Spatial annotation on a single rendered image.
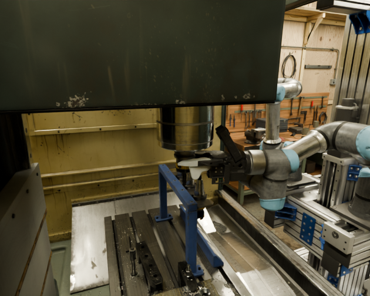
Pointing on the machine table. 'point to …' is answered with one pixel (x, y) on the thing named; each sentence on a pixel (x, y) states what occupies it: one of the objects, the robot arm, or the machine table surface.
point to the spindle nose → (185, 128)
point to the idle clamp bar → (153, 273)
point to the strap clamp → (186, 276)
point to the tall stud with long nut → (133, 261)
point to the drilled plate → (191, 292)
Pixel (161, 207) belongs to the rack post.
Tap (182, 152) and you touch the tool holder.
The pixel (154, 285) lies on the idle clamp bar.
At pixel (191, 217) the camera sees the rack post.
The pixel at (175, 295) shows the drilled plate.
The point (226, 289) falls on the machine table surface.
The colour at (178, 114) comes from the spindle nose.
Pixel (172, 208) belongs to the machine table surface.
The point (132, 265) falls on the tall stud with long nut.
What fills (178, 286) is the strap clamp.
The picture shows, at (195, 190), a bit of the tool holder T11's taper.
